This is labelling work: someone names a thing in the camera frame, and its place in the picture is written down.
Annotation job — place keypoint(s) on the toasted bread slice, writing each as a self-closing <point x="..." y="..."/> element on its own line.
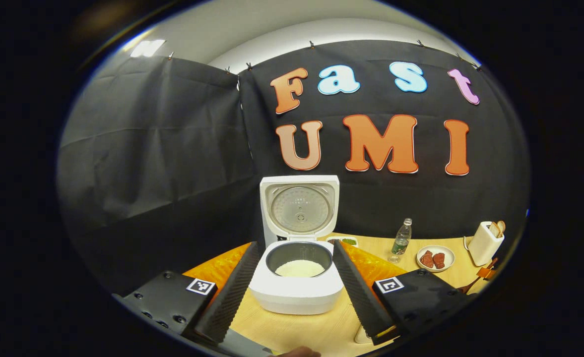
<point x="494" y="229"/>
<point x="501" y="226"/>

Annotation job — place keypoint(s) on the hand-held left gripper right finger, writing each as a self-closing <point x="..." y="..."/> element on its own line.
<point x="358" y="292"/>

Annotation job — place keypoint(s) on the white divided bean dish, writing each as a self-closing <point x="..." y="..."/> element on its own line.
<point x="344" y="241"/>

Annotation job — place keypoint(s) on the black backdrop cloth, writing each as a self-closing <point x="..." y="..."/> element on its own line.
<point x="162" y="163"/>

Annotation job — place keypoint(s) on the clear plastic water bottle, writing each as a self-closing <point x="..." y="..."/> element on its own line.
<point x="401" y="243"/>

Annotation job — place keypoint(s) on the brown wooden spoon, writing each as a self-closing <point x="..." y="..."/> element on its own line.
<point x="466" y="286"/>

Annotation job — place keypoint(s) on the ceiling light panel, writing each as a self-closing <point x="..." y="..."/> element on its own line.
<point x="148" y="48"/>

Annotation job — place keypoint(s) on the red meat piece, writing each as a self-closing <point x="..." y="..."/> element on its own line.
<point x="426" y="259"/>
<point x="438" y="260"/>

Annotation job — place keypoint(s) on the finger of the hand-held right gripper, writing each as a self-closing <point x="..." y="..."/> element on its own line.
<point x="486" y="272"/>

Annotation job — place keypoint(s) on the white rice cooker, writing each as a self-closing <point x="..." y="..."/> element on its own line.
<point x="296" y="297"/>

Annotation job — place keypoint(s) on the white rice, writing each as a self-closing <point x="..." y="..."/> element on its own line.
<point x="299" y="268"/>

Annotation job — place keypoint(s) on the white toaster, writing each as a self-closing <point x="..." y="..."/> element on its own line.
<point x="483" y="245"/>

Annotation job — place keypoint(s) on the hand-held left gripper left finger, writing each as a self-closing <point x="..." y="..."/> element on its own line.
<point x="232" y="292"/>

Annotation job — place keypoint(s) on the white round plate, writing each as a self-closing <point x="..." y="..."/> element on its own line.
<point x="448" y="255"/>

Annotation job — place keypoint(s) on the cream container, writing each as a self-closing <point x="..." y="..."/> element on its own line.
<point x="362" y="337"/>

